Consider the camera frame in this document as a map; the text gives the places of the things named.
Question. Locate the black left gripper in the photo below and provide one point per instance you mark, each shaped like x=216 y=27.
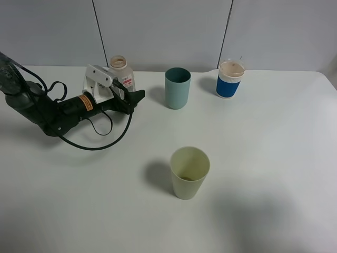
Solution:
x=87 y=107

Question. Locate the clear plastic drink bottle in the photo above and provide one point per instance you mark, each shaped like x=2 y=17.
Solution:
x=120 y=68

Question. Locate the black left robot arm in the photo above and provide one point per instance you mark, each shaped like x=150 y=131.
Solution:
x=27 y=94

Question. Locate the teal plastic cup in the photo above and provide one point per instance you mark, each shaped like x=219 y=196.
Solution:
x=177 y=85

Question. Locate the pale green plastic cup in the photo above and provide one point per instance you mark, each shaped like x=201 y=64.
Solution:
x=189 y=167

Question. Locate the blue sleeved paper cup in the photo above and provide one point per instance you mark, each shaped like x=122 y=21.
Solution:
x=230 y=74

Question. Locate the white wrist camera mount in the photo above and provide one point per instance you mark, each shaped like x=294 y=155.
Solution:
x=98 y=83

